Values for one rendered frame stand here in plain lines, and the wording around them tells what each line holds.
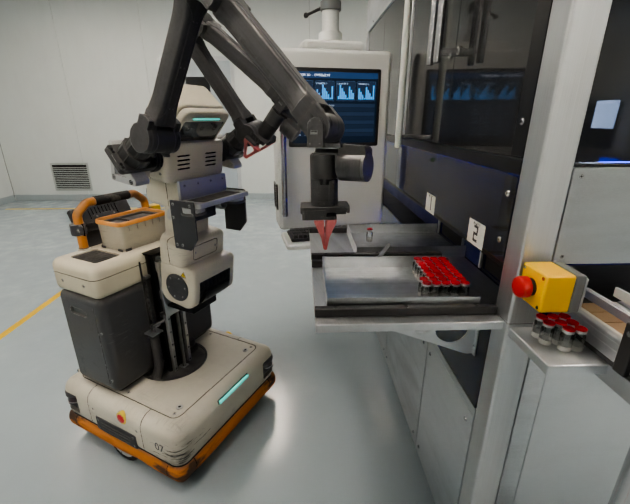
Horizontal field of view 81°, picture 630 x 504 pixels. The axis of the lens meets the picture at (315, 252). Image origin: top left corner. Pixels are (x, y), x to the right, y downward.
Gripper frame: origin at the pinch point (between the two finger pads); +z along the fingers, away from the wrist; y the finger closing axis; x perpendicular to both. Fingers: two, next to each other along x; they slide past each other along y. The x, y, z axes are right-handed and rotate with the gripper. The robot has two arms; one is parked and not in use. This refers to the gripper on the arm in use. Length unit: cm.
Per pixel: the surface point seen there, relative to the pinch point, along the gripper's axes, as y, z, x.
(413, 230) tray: 36, 13, 56
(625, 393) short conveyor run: 48, 18, -28
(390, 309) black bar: 13.7, 13.0, -6.2
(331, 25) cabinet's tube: 8, -64, 94
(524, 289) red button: 34.7, 3.6, -18.0
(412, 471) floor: 34, 102, 30
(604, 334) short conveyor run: 48, 11, -21
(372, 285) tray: 12.4, 14.1, 9.3
